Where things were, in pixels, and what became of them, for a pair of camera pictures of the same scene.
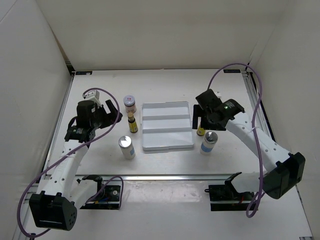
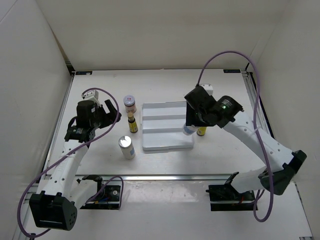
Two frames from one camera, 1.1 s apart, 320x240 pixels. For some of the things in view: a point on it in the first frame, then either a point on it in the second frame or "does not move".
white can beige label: x=126 y=146 does not move
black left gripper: x=110 y=118 does not move
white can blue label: x=209 y=141 to x=189 y=130
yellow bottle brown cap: x=200 y=131 does not move
